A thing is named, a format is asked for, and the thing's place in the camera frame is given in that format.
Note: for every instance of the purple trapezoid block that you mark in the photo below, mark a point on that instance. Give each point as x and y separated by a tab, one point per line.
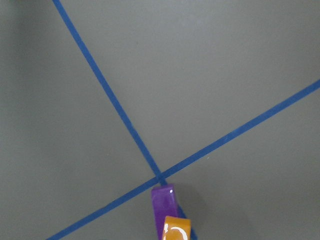
164	203

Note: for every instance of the orange trapezoid block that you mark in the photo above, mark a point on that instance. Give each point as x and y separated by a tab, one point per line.
176	228

